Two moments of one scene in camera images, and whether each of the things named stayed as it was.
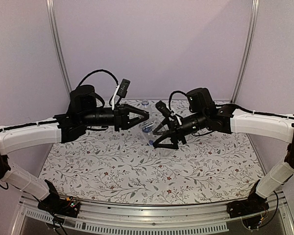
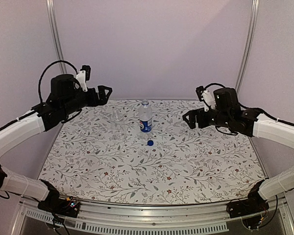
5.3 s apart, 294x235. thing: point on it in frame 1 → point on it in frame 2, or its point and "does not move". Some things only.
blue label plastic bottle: (146, 128) does not move
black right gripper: (175, 132) → (192, 114)
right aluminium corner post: (253, 18) does not move
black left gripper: (121, 116) → (103, 100)
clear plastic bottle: (147, 127) → (118, 128)
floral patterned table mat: (107, 167) does not move
